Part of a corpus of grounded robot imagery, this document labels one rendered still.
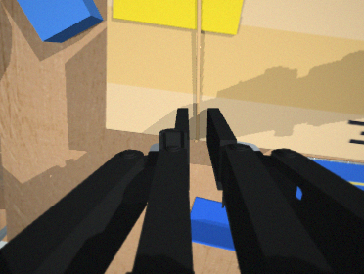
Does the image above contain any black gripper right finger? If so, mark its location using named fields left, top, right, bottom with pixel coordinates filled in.
left=206, top=108, right=364, bottom=274

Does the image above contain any thin tan strap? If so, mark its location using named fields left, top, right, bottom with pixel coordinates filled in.
left=194, top=0, right=202, bottom=143

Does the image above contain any tan cardboard box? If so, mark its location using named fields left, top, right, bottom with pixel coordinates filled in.
left=106, top=0, right=364, bottom=160

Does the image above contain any blue notebook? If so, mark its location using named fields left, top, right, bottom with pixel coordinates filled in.
left=296, top=158, right=364, bottom=199

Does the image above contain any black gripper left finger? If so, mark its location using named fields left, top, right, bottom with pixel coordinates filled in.
left=0, top=108, right=195, bottom=274

